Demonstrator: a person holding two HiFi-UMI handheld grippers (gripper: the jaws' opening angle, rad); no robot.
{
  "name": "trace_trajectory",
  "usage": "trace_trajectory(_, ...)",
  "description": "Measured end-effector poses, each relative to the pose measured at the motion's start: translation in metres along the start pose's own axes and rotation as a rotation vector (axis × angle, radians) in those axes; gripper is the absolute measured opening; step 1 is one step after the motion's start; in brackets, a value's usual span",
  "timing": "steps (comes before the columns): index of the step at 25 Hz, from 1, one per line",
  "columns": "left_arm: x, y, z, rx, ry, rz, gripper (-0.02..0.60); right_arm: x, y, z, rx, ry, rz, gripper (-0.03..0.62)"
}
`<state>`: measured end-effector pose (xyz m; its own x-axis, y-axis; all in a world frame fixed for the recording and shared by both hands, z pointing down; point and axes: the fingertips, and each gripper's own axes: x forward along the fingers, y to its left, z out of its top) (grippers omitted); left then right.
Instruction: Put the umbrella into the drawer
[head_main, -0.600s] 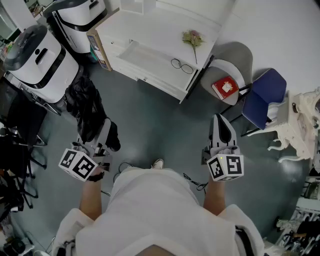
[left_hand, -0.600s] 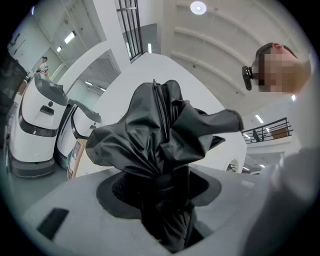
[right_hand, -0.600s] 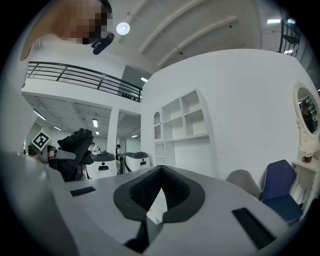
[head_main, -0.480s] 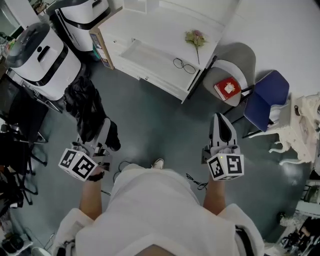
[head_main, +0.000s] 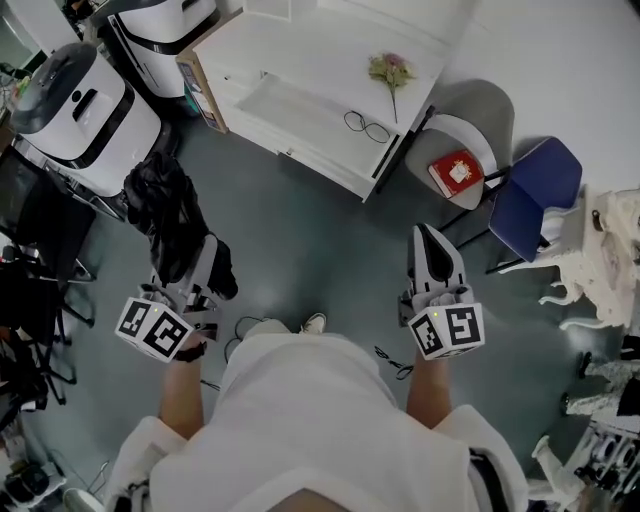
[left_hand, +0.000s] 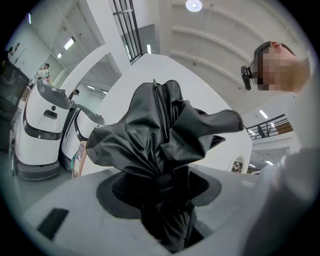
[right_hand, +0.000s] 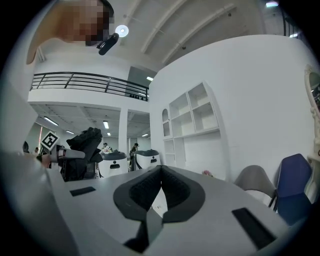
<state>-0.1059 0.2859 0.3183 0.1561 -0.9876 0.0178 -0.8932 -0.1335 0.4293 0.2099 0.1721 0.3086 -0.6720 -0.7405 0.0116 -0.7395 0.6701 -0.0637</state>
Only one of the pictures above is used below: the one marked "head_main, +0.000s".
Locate white desk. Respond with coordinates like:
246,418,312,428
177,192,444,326
192,0,476,202

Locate grey upholstered chair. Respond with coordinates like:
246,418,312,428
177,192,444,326
403,78,516,236

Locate blue upholstered chair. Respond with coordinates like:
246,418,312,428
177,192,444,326
486,135,584,276

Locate white drawer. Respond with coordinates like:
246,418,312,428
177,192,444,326
219,72,409,202

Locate person's right forearm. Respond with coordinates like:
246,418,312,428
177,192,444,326
405,349,462,431

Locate black wrist strap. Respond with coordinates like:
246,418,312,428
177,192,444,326
174,339,208,363

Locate person's beige trousers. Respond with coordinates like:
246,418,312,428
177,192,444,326
238,318,292,342

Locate person's white shoe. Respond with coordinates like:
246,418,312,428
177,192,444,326
299,312,328,336

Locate thin black looped cable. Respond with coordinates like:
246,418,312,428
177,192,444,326
343,110,389,144

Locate pink and green flower bouquet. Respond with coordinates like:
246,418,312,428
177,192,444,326
368,51,417,124

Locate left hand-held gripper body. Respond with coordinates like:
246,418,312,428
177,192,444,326
114,278,222,363

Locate person's white shirt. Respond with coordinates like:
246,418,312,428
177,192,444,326
106,331,530,512

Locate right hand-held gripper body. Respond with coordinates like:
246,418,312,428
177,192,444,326
397,280,487,362

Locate black floor cable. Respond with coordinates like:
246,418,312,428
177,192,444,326
374,345,415,382
223,315,269,362

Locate brown cardboard box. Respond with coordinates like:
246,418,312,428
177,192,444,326
175,46,229,135

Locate white ornate carved table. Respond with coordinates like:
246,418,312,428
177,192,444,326
538,186,640,332

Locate rack of black white devices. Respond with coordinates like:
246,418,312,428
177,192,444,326
573,418,640,497

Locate white and black machine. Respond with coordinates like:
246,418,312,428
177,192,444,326
9,41,164,197
97,0,222,101

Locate red book with gold trim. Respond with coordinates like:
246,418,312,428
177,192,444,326
427,148,485,200

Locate black office chair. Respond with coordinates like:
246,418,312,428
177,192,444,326
0,146,99,346

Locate person's left forearm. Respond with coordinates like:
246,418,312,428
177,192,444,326
158,344,207,442

